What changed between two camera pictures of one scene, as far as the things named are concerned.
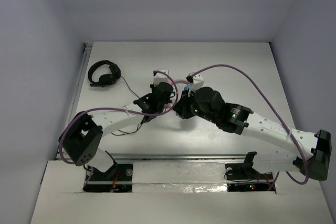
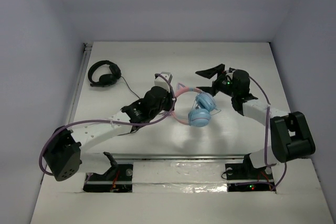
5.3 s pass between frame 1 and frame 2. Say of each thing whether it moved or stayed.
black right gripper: moved
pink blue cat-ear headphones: moved
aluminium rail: stayed
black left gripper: stayed
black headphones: stayed
